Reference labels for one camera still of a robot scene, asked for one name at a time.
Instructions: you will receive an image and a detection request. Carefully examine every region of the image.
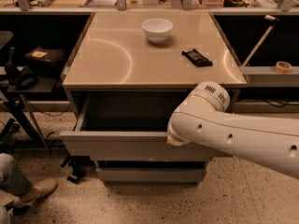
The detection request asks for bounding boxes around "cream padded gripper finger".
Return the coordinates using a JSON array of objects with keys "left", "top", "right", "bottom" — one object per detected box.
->
[{"left": 167, "top": 137, "right": 179, "bottom": 147}]

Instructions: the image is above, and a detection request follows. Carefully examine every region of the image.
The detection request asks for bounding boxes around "grey top drawer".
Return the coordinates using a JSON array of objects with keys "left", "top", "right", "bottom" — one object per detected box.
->
[{"left": 61, "top": 91, "right": 225, "bottom": 161}]

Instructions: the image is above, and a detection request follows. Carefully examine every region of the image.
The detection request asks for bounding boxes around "grey drawer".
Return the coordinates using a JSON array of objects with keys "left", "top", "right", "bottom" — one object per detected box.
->
[
  {"left": 96, "top": 168, "right": 206, "bottom": 183},
  {"left": 61, "top": 91, "right": 225, "bottom": 161}
]

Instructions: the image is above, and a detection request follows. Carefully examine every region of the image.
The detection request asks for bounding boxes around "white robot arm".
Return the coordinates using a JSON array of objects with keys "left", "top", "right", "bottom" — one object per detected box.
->
[{"left": 167, "top": 81, "right": 299, "bottom": 179}]

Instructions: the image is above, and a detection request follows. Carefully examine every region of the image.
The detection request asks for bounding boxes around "grey bottom drawer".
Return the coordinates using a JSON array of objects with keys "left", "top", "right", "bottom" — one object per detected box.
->
[{"left": 96, "top": 168, "right": 206, "bottom": 183}]

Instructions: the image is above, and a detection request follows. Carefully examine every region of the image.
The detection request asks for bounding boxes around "grey drawer cabinet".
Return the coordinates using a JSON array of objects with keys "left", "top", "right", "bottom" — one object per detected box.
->
[{"left": 63, "top": 9, "right": 247, "bottom": 185}]

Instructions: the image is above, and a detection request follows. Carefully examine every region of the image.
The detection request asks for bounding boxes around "black snack bar packet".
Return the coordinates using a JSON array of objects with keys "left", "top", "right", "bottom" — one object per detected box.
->
[{"left": 181, "top": 49, "right": 212, "bottom": 67}]

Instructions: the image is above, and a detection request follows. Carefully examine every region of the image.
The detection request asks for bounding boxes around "white ceramic bowl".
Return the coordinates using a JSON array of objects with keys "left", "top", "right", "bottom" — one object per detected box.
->
[{"left": 142, "top": 18, "right": 173, "bottom": 44}]

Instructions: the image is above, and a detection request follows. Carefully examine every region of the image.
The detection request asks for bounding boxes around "masking tape roll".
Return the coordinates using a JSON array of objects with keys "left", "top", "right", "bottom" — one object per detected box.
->
[{"left": 275, "top": 62, "right": 292, "bottom": 74}]

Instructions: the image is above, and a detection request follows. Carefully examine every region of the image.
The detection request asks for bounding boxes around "black box with label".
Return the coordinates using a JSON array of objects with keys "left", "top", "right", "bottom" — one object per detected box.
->
[{"left": 25, "top": 47, "right": 67, "bottom": 77}]

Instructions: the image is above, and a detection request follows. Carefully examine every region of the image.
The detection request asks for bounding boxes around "black headset on stand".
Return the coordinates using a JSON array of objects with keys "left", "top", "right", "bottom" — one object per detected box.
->
[{"left": 5, "top": 47, "right": 38, "bottom": 90}]

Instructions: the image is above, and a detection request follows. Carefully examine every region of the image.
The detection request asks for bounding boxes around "blue jeans leg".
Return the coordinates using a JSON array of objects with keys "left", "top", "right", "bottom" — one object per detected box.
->
[{"left": 0, "top": 153, "right": 33, "bottom": 197}]

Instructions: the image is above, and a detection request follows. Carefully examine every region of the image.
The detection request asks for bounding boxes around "black strap bag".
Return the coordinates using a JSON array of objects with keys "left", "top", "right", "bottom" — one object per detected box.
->
[{"left": 61, "top": 154, "right": 95, "bottom": 184}]

